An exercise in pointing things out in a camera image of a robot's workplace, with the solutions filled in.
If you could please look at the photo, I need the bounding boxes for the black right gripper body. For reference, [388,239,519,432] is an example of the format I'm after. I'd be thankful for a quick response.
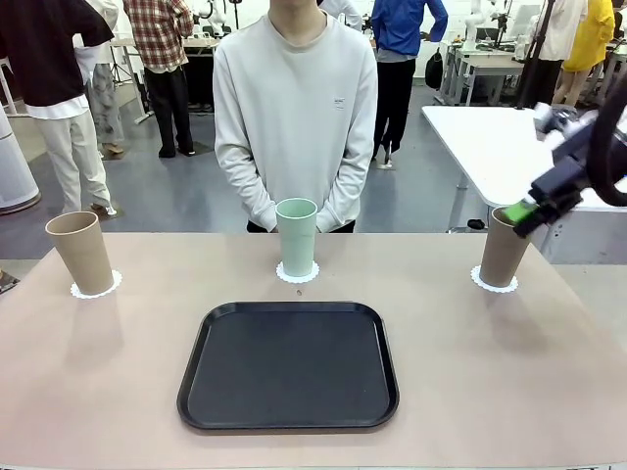
[531,117,602,202]

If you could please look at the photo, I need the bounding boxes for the tall brown cup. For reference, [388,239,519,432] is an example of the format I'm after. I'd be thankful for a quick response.
[478,206,535,289]
[44,211,116,296]

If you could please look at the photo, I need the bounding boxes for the white scalloped paper coaster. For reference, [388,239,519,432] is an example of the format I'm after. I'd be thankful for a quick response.
[69,268,123,300]
[469,263,519,294]
[274,259,320,285]

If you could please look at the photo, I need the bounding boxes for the tall mint green cup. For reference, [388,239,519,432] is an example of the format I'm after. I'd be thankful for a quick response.
[274,197,318,278]

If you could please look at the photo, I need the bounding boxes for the person's right forearm beige sleeve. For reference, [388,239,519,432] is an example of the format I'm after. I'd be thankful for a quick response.
[214,141,278,233]

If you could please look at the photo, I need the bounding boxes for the person's left forearm beige sleeve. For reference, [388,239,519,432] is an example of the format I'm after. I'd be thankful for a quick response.
[315,146,369,234]

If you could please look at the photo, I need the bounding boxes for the white table with metal legs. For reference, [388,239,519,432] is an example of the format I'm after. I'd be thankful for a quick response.
[420,104,627,256]

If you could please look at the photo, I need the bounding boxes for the black tripod pole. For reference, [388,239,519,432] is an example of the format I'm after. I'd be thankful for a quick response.
[513,0,557,112]

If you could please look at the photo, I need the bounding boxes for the person in yellow raincoat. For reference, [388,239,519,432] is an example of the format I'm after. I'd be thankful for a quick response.
[553,0,616,107]

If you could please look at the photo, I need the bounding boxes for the grey background desk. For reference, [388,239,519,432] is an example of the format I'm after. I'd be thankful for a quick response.
[439,41,526,107]

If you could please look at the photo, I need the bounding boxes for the person white top black trousers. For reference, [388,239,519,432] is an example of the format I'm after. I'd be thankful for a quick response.
[521,0,589,117]

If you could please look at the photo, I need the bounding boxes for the black backpack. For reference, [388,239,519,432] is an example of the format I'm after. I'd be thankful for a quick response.
[424,48,445,91]

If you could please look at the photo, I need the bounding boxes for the person in blue jacket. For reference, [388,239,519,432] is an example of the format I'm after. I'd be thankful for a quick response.
[370,0,450,170]

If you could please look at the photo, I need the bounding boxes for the person in beige sweatshirt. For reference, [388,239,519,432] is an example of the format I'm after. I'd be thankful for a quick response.
[212,0,379,235]

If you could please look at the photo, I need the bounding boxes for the person in white shirt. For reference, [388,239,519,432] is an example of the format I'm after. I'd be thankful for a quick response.
[317,0,363,30]

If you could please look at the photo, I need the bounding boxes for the black plastic tray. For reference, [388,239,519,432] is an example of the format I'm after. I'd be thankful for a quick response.
[175,301,401,432]

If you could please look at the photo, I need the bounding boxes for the person in plaid shirt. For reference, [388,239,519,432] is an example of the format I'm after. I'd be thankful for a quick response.
[121,0,197,159]

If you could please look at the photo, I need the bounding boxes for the person in grey patterned trousers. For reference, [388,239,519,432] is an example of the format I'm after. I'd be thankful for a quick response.
[72,0,127,161]

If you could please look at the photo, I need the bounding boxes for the person black top beige trousers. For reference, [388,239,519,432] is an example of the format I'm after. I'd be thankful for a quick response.
[0,0,119,216]

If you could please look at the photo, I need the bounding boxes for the white cylindrical air purifier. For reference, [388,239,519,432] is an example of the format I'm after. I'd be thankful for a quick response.
[0,105,40,215]

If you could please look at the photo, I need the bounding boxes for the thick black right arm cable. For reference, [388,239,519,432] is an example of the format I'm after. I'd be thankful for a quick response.
[586,72,627,208]

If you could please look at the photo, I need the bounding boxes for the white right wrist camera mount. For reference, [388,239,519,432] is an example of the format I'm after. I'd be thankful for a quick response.
[532,101,579,151]

